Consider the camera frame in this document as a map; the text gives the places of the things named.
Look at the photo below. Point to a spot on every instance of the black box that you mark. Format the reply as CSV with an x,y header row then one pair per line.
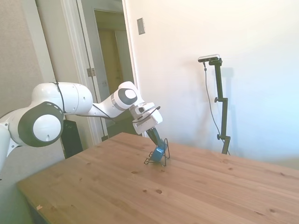
x,y
71,140

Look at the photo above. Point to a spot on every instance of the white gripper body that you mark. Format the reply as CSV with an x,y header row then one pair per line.
x,y
151,120

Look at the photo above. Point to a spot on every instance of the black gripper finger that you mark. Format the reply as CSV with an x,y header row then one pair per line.
x,y
152,136
158,136

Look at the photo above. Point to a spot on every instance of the black jointed camera stand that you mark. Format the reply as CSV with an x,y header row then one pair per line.
x,y
224,116

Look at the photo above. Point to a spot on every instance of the grey wall switch plate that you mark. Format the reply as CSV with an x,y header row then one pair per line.
x,y
141,26

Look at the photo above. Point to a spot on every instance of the blue bowl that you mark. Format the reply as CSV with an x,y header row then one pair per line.
x,y
158,154

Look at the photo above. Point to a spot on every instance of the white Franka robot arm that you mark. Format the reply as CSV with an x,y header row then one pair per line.
x,y
70,98

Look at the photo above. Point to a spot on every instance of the silver stereo camera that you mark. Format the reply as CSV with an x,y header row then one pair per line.
x,y
209,58

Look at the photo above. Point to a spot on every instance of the metal door hinge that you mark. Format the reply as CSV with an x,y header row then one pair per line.
x,y
91,72

